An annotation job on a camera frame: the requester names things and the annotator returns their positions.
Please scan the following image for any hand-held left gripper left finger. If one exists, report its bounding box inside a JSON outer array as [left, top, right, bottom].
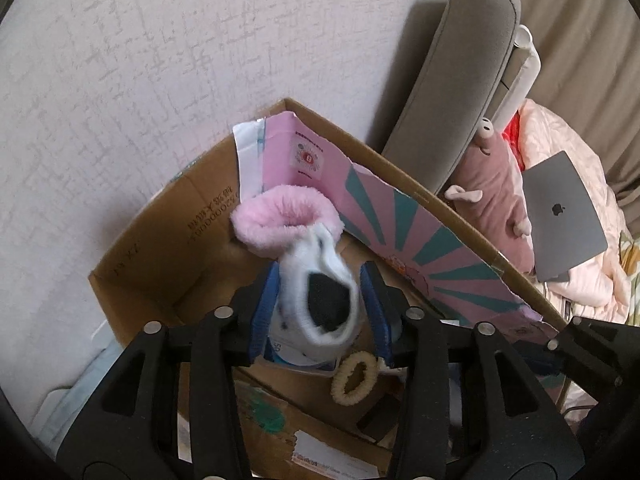
[[55, 260, 281, 480]]

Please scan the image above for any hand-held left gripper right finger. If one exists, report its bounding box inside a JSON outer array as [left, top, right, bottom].
[[360, 260, 586, 480]]

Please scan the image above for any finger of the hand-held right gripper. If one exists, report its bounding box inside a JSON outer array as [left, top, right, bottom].
[[520, 316, 640, 403]]

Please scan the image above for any pink and white fuzzy sock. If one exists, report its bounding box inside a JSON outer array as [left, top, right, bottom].
[[230, 185, 364, 361]]

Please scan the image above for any blue and white mask packet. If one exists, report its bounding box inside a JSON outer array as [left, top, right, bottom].
[[264, 337, 342, 377]]

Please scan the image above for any cream hair scrunchie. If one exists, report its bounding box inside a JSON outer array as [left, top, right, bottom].
[[331, 351, 384, 405]]

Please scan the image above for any patterned cardboard box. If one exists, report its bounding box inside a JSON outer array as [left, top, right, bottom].
[[87, 97, 568, 480]]

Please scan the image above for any pink quilt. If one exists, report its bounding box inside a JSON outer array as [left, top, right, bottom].
[[515, 99, 640, 327]]

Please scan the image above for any grey laptop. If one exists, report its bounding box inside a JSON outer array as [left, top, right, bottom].
[[521, 150, 609, 284]]

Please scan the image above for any pink plush toy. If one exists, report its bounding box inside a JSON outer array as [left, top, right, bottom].
[[444, 115, 537, 277]]

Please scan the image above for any red cloth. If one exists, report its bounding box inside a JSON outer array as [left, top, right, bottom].
[[501, 109, 527, 172]]

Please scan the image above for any grey padded headboard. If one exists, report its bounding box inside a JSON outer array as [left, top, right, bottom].
[[382, 0, 523, 196]]

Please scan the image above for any beige curtain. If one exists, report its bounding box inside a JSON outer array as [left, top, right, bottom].
[[515, 0, 640, 206]]

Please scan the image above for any white tube frame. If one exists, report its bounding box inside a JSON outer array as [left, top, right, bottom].
[[500, 27, 542, 133]]

